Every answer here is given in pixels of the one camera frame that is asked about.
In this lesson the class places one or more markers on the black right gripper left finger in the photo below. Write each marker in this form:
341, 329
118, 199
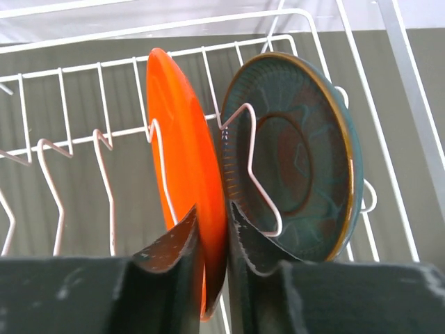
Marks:
156, 290

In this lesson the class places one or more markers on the orange plate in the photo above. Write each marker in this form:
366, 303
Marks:
187, 169

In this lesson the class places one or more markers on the black plate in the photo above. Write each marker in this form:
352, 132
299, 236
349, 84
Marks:
291, 157

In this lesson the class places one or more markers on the white wire dish rack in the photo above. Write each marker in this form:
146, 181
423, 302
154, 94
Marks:
77, 170

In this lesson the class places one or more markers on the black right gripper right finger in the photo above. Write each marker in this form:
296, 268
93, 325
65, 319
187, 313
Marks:
270, 291

